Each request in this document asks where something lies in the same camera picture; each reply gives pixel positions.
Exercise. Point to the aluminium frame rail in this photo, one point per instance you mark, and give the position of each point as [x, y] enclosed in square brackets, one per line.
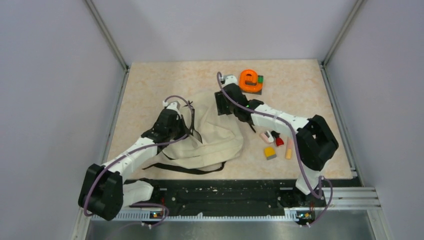
[349, 198]

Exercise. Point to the grey building plate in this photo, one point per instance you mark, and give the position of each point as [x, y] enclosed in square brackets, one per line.
[253, 89]

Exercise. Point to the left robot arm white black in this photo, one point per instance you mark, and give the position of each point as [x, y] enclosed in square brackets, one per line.
[104, 192]

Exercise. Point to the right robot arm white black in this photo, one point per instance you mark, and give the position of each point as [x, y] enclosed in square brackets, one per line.
[313, 141]

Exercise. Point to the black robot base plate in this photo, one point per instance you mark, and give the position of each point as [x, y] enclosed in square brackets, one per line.
[231, 198]

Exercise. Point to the yellow grey eraser block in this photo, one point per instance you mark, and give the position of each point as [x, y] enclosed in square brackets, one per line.
[269, 153]

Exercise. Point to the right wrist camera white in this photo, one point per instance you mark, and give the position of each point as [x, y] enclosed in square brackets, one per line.
[229, 79]

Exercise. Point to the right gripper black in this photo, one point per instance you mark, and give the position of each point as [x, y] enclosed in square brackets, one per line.
[220, 100]

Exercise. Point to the beige canvas student bag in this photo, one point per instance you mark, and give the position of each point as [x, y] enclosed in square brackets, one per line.
[216, 139]

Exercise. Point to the pink white correction tape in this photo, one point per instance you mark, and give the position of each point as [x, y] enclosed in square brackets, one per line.
[267, 137]

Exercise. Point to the white cable duct strip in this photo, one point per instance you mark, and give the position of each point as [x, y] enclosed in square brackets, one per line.
[145, 216]

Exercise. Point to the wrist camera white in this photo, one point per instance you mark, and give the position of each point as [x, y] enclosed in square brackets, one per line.
[174, 105]
[229, 79]

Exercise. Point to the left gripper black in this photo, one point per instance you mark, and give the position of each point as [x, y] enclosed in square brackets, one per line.
[185, 130]

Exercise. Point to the red black stamp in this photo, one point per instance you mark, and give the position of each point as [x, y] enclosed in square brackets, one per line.
[277, 138]

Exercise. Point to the green toy brick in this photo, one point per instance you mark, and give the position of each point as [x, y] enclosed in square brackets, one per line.
[260, 79]

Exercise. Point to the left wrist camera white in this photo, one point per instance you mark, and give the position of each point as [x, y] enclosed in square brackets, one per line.
[174, 105]

